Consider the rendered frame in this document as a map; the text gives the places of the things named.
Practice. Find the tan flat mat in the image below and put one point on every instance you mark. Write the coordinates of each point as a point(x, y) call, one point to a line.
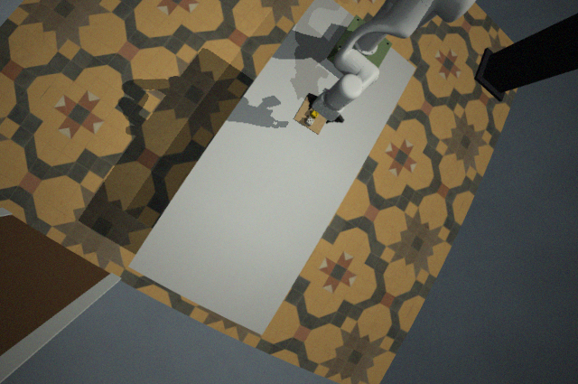
point(304, 113)

